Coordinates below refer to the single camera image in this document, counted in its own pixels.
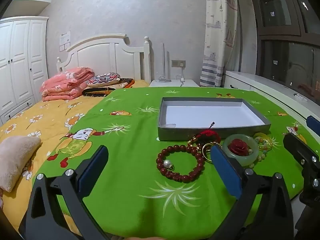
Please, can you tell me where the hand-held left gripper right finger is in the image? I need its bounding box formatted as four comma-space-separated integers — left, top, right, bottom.
210, 145, 294, 240

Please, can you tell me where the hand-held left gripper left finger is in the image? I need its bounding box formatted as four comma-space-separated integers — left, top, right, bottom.
19, 145, 110, 240

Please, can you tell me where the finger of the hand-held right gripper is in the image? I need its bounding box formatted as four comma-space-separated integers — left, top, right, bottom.
283, 132, 320, 170
306, 116, 320, 137

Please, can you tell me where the red rose ornament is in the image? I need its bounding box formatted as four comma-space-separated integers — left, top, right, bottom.
228, 139, 252, 155

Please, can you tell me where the gold ring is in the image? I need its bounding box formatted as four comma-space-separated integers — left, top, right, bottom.
202, 142, 220, 162

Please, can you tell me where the pale green jade bangle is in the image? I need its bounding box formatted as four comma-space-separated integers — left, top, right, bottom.
222, 134, 260, 167

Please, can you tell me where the pastel bead bracelet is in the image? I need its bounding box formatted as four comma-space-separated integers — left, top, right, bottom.
247, 136, 272, 168

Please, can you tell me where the red cord bracelet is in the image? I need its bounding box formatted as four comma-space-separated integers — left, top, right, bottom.
187, 122, 222, 147

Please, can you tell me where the amber yellow bangle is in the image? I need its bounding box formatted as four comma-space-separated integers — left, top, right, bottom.
253, 132, 273, 150

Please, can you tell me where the grey cardboard box tray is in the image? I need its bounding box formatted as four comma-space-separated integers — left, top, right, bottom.
157, 97, 272, 141

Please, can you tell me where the dark red bead bracelet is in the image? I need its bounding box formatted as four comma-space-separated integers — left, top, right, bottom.
156, 144, 205, 183

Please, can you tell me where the green printed cloth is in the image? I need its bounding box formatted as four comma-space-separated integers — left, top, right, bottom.
32, 86, 309, 239

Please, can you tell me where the white window sill cabinet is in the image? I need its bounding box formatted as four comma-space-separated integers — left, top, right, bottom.
224, 70, 320, 128

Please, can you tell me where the yellow flowered bed sheet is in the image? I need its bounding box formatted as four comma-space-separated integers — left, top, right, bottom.
0, 79, 150, 233

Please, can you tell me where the beige folded towel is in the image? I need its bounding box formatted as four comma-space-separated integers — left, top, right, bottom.
0, 135, 42, 193

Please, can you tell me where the dark orange pillow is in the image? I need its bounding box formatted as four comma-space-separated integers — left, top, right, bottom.
82, 78, 135, 97

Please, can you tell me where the pink folded quilt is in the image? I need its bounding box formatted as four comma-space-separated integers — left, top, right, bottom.
40, 67, 95, 102

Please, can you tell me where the patterned round pillow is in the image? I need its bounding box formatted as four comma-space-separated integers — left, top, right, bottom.
87, 72, 121, 88

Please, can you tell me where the dark framed window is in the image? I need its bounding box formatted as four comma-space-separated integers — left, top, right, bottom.
246, 0, 320, 98

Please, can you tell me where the white nightstand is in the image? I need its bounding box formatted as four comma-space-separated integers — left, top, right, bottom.
149, 79, 200, 88

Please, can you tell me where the white bed headboard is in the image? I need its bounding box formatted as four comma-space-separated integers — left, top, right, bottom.
56, 33, 152, 84

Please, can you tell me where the slim white desk lamp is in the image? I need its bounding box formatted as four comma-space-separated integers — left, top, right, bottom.
157, 43, 172, 83

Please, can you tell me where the white wardrobe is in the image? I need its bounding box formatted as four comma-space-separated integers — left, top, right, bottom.
0, 16, 50, 125

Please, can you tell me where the printed curtain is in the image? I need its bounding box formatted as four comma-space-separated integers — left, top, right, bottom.
199, 0, 238, 88

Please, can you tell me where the white charger cable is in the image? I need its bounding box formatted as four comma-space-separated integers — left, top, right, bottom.
175, 65, 186, 83

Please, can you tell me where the paper sheet on wall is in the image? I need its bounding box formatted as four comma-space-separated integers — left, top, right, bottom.
59, 31, 72, 52

